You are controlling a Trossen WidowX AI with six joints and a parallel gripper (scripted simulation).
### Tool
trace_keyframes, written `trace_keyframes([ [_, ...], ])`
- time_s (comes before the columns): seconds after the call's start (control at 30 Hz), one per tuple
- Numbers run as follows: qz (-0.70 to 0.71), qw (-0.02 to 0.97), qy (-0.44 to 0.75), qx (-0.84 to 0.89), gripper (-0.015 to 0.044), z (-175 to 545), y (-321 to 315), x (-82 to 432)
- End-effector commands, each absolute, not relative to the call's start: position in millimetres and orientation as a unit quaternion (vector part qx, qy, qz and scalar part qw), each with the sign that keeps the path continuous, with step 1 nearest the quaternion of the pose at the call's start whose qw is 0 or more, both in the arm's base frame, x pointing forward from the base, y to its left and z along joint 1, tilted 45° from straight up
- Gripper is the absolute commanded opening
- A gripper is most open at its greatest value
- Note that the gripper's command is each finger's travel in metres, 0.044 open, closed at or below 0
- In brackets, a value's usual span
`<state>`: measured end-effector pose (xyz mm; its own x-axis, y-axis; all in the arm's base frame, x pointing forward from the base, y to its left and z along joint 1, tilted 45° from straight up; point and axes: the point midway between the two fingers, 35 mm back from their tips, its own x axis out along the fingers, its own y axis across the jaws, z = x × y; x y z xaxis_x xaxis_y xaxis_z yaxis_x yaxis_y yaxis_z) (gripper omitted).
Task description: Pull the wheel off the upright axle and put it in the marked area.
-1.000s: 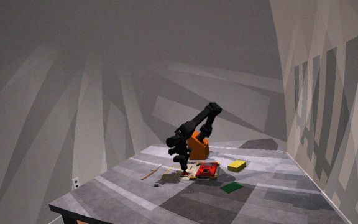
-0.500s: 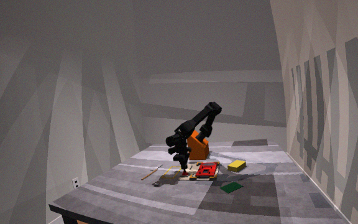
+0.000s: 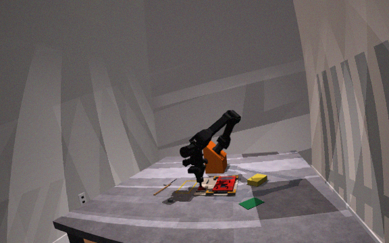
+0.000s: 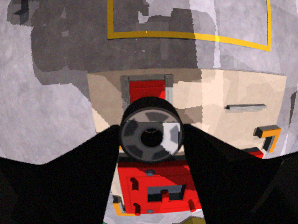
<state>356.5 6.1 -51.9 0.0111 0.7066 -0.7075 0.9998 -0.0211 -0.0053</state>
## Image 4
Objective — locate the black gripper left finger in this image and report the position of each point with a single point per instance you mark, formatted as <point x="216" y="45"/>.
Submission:
<point x="75" y="187"/>

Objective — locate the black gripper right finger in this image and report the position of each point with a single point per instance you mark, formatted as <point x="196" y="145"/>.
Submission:
<point x="232" y="184"/>

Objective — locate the black rubber tyre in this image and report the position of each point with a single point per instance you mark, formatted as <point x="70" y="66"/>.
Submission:
<point x="151" y="147"/>

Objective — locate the yellow rectangular outline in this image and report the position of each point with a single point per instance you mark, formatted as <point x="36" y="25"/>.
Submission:
<point x="190" y="35"/>

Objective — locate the yellow rectangular block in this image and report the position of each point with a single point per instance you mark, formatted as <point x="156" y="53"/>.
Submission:
<point x="195" y="220"/>

